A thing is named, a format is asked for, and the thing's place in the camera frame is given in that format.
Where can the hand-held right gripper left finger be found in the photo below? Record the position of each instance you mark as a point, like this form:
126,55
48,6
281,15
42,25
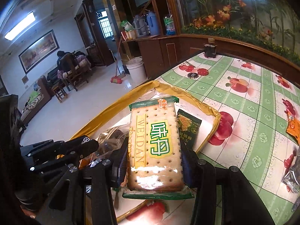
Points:
118,168

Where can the green cracker pack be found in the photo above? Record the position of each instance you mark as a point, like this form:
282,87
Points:
154,150

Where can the blue thermos jug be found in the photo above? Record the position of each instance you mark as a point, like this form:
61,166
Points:
152,23

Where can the wooden chair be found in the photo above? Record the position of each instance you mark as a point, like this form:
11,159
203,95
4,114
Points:
75,71

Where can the grey thermos jug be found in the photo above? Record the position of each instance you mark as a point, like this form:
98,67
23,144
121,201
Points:
139,25

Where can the clear bag of dark plums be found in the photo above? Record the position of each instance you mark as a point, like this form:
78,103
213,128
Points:
112,140

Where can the small orange snack packet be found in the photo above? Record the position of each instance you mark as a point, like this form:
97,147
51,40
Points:
293,127

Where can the orange cardboard box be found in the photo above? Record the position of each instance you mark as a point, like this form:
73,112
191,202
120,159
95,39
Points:
129,35

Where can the black armchair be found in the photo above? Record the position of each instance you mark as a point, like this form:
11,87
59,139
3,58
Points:
52,75

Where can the green white bag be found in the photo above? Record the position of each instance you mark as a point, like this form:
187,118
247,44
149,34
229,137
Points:
127,25

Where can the white plastic bucket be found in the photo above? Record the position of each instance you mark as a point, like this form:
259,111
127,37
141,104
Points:
136,69

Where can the brown sofa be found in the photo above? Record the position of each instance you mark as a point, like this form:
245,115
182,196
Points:
35,103

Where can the red bottle cap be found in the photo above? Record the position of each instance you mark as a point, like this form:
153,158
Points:
202,71

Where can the silver foil snack packet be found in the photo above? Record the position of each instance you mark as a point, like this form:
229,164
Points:
290,180

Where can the red broom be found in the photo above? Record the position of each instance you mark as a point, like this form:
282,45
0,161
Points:
117,78

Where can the small wooden stool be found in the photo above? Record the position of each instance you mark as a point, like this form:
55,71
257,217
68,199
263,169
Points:
59,92

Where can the dark glass jar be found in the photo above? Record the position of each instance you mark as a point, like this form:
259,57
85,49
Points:
209,48

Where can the framed wall painting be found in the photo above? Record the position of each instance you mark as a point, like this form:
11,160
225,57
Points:
38,50

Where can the dark green snack packet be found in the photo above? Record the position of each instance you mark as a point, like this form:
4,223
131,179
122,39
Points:
187,126

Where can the floral glass display panel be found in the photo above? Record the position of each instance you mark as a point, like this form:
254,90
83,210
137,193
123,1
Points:
234,9

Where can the green chequered fruit tablecloth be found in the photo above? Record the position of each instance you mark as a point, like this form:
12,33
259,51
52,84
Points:
246,121

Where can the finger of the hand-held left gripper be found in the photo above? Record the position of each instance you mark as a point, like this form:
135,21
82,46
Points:
58,165
70,145

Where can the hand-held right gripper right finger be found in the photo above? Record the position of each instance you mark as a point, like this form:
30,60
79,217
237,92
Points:
188,168

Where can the brown wooden cabinet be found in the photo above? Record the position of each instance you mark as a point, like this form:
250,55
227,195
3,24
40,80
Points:
159,49

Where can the ceiling tube light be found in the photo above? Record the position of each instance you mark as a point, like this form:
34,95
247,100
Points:
20,27

